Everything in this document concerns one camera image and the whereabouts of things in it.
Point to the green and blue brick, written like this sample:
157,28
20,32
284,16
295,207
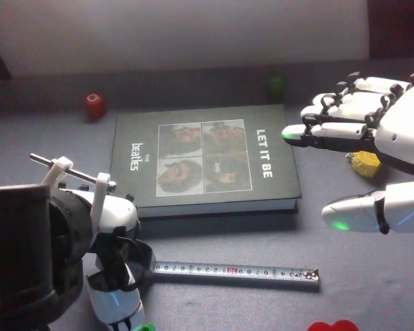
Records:
145,327

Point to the black Let It Be album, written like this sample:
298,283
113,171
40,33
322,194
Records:
193,200

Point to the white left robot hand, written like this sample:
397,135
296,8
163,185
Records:
119,217

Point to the grey tape measure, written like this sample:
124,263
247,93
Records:
227,270

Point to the grey table cloth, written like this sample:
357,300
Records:
227,310

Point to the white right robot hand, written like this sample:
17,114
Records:
403,131

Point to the red toy block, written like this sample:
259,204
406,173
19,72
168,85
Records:
95,105

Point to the yellow swirl toy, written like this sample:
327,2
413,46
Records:
365,165

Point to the red heart toy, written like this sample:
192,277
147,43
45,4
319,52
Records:
331,325

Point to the green toy block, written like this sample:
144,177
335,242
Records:
276,88

